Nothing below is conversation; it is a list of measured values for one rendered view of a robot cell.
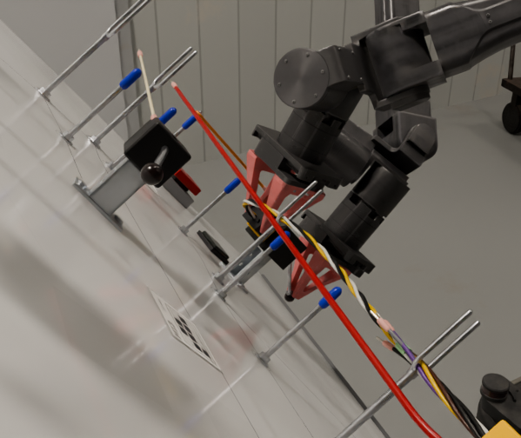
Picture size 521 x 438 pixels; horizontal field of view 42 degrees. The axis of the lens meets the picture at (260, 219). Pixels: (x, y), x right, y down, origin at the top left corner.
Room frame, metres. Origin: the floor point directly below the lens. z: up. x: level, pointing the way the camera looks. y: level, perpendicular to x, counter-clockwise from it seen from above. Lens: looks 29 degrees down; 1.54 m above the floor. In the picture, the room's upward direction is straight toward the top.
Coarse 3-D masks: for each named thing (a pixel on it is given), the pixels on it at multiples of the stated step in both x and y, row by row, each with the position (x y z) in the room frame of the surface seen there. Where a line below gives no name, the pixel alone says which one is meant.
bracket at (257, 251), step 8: (256, 248) 0.70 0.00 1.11; (248, 256) 0.70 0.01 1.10; (256, 256) 0.69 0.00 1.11; (224, 264) 0.70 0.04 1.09; (248, 264) 0.68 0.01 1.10; (264, 264) 0.69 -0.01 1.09; (232, 272) 0.69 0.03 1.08; (240, 272) 0.68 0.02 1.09; (256, 272) 0.69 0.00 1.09; (240, 280) 0.68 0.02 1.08
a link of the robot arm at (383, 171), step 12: (372, 156) 0.78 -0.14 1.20; (372, 168) 0.78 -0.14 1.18; (384, 168) 0.77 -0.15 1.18; (396, 168) 0.79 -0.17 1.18; (360, 180) 0.78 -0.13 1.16; (372, 180) 0.77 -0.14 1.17; (384, 180) 0.76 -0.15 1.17; (396, 180) 0.76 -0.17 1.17; (360, 192) 0.77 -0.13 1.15; (372, 192) 0.76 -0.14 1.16; (384, 192) 0.76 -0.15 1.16; (396, 192) 0.76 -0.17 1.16; (372, 204) 0.75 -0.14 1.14; (384, 204) 0.75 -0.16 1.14; (396, 204) 0.76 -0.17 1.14; (384, 216) 0.76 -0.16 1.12
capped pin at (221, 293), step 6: (288, 234) 0.53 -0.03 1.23; (276, 240) 0.53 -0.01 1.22; (282, 240) 0.53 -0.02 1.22; (270, 246) 0.53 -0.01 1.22; (276, 246) 0.53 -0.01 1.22; (264, 252) 0.53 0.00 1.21; (270, 252) 0.53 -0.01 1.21; (258, 258) 0.52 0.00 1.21; (252, 264) 0.52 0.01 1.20; (246, 270) 0.52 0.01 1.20; (240, 276) 0.52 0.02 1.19; (234, 282) 0.51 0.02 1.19; (228, 288) 0.51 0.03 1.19; (222, 294) 0.51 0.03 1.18; (222, 300) 0.50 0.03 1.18
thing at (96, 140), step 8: (192, 56) 0.69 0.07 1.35; (184, 64) 0.69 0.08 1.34; (176, 72) 0.68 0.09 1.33; (168, 80) 0.68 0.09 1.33; (152, 88) 0.68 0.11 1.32; (144, 96) 0.68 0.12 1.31; (136, 104) 0.67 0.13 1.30; (128, 112) 0.67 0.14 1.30; (120, 120) 0.67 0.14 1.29; (104, 128) 0.66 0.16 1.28; (112, 128) 0.66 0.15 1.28; (88, 136) 0.65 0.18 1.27; (96, 136) 0.66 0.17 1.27; (96, 144) 0.65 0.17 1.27
